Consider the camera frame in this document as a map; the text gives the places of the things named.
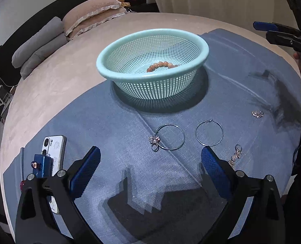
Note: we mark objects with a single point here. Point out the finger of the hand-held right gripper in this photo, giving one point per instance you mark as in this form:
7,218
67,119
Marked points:
285,39
266,26

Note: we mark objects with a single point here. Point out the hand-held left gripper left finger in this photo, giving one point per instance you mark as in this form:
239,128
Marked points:
86,167

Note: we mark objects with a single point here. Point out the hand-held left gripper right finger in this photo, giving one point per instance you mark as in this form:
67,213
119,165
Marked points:
212,166

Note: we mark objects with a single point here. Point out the gold dangling flower earring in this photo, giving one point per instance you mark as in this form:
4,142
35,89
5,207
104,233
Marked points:
235,155

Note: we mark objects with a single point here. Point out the large silver hoop earring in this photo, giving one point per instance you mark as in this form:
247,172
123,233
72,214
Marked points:
177,132
196,136

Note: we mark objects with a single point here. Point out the small silver stud earrings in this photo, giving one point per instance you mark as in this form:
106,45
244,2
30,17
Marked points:
257,113

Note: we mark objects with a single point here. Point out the teal plastic mesh basket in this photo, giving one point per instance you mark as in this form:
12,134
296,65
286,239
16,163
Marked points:
130,56

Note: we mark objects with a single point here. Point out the person's right hand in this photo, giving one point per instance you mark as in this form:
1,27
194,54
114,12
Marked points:
297,55

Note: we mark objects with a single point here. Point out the white patterned smartphone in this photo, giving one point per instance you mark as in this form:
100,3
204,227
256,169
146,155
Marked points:
57,147

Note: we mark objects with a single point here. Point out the blue cloth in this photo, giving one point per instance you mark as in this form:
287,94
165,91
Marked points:
110,132

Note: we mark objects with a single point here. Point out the beige bed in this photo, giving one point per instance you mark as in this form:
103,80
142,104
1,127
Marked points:
64,81

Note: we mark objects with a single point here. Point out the person's dark clothing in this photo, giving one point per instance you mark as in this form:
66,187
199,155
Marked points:
300,183

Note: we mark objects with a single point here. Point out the white bedside device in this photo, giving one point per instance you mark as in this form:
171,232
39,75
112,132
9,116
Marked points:
2,95

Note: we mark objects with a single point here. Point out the grey pillow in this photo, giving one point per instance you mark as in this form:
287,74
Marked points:
42,53

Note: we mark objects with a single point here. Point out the grey folded blankets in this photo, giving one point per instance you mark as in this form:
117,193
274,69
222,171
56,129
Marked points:
38,39

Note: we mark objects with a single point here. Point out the pink frilled pillow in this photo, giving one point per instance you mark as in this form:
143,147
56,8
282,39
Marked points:
99,3
89,26

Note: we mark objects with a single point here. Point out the brown stuffed toy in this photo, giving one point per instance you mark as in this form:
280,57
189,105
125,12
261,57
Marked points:
123,2

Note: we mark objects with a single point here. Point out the black headboard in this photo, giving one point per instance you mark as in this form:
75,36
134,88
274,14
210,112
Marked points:
36,11

